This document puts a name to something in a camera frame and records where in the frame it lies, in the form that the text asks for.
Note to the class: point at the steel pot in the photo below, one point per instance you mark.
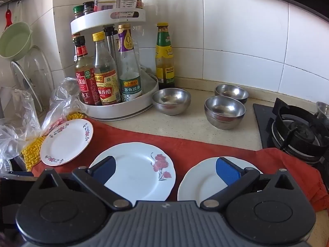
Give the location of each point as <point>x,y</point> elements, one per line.
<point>323,109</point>

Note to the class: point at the white plate with red flower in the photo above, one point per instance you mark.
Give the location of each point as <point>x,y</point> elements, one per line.
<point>133,172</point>

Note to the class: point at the dark cap spice jar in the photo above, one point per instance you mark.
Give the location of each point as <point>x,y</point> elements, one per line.
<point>88,7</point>

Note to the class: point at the red cloth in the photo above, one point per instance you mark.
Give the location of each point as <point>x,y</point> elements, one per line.
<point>185,146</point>

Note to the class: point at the purple label clear bottle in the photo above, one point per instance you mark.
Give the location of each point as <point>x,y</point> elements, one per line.
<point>128,67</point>

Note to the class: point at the green cap spice jar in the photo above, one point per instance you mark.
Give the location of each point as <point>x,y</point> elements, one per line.
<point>78,11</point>

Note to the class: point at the steel oil dispenser bottle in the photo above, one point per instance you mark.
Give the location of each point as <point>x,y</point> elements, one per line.
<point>111,43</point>

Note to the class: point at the yellow green label sauce bottle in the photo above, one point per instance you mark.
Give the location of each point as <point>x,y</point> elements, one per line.
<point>164,61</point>

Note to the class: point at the plain white plate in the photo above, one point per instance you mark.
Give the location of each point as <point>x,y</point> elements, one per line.
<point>203,182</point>

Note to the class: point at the yellow cap vinegar bottle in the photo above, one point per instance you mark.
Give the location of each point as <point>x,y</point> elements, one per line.
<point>106,85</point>

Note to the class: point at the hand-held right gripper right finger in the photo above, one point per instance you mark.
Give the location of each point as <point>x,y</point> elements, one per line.
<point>227,171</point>

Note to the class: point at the white appliance with clear lid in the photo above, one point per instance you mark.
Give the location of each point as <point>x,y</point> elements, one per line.
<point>123,109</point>

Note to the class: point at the glass pot lid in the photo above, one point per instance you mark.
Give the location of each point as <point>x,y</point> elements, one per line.
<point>24,82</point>
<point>41,67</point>

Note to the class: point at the stainless steel bowl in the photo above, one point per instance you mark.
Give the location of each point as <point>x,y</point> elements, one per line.
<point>224,113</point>
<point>171,101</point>
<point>231,92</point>

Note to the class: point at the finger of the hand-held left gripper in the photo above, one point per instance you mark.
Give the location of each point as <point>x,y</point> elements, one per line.
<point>21,174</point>

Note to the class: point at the black glass gas stove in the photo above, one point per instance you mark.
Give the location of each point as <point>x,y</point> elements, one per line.
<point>264,123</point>

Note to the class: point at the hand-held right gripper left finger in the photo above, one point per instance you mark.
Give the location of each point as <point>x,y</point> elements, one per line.
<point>104,170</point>

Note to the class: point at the yellow chenille mat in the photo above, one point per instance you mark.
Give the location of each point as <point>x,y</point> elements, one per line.
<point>32,151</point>

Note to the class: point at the black burner grate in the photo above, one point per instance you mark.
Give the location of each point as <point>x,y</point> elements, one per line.
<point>285,113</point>

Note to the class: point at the clear plastic bag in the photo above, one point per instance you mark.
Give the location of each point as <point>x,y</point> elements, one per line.
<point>61,95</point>
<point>15,128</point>

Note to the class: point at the small floral rim plate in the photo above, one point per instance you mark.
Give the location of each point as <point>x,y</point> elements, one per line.
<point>68,142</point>

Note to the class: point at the red label soy sauce bottle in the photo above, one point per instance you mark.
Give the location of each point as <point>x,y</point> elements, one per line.
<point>86,82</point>

